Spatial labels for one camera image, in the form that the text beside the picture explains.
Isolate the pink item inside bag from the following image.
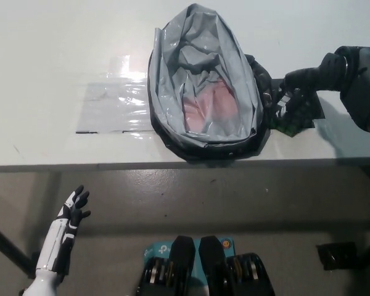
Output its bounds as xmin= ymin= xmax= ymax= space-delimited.
xmin=183 ymin=81 xmax=240 ymax=132

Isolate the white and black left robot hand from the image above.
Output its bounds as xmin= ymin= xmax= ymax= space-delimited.
xmin=33 ymin=184 xmax=92 ymax=274

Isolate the transparent plastic sheet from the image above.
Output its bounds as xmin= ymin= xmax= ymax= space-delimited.
xmin=75 ymin=55 xmax=157 ymax=135

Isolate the teal robot body top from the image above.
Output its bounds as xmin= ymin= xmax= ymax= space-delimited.
xmin=142 ymin=237 xmax=236 ymax=278

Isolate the black square mat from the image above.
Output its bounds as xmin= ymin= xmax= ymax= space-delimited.
xmin=269 ymin=79 xmax=325 ymax=129

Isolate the black ribbed left robot body block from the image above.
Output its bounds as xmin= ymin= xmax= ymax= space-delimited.
xmin=137 ymin=236 xmax=201 ymax=296

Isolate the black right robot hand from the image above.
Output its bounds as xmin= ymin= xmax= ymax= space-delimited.
xmin=276 ymin=52 xmax=348 ymax=118

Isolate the grey plastic bag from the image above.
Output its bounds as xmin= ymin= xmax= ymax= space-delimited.
xmin=147 ymin=2 xmax=272 ymax=163

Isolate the Rubik's cube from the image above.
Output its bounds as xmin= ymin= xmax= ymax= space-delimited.
xmin=276 ymin=89 xmax=314 ymax=137

